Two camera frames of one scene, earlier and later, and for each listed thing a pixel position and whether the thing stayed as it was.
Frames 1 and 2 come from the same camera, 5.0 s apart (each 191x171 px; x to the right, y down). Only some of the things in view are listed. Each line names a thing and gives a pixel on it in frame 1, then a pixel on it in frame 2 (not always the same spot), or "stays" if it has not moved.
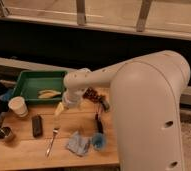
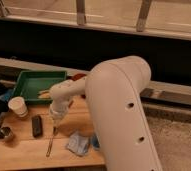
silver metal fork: [50, 145] stays
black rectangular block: [37, 126] stays
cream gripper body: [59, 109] -> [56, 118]
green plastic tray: [30, 82] stays
